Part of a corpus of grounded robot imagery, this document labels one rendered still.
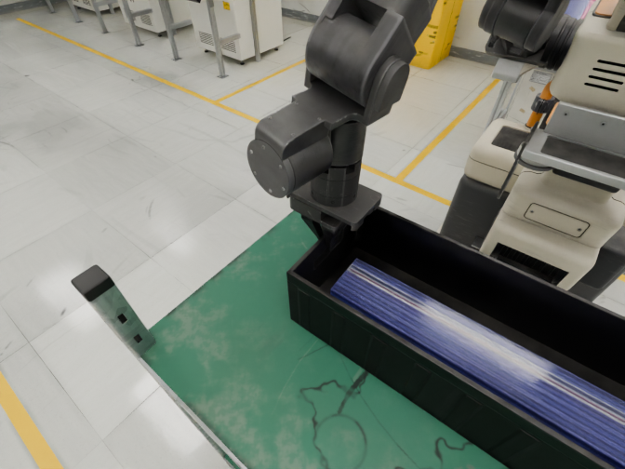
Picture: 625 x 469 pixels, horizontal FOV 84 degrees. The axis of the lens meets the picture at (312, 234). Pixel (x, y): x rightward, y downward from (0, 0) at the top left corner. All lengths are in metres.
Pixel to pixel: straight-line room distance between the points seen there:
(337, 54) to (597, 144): 0.62
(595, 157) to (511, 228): 0.25
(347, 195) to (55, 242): 2.08
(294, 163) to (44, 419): 1.57
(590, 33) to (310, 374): 0.70
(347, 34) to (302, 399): 0.39
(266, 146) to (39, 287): 1.93
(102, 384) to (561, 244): 1.62
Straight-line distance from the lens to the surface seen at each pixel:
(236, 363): 0.49
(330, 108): 0.32
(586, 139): 0.84
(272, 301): 0.53
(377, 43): 0.30
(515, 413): 0.39
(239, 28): 3.96
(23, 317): 2.08
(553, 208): 0.95
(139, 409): 1.59
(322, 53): 0.32
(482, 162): 1.22
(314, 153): 0.31
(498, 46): 0.85
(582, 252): 0.99
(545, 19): 0.69
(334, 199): 0.39
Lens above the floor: 1.39
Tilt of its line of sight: 46 degrees down
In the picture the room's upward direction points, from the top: straight up
